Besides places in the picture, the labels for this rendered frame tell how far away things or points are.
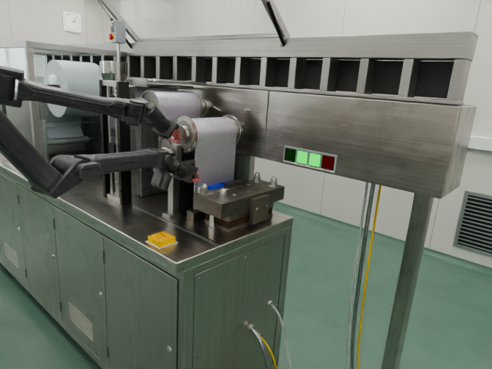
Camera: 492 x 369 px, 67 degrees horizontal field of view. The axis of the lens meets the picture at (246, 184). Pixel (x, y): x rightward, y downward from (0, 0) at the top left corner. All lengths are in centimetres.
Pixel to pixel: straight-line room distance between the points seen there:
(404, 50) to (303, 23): 308
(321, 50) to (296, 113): 26
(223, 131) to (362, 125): 57
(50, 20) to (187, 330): 636
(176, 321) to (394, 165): 94
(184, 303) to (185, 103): 89
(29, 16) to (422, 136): 647
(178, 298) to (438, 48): 116
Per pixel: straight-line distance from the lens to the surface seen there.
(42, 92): 134
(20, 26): 708
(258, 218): 154
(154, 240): 135
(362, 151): 144
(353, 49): 147
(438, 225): 389
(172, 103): 171
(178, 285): 132
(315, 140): 153
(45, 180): 101
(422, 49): 138
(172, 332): 144
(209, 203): 143
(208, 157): 156
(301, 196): 444
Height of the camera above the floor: 147
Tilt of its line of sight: 15 degrees down
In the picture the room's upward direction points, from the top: 4 degrees clockwise
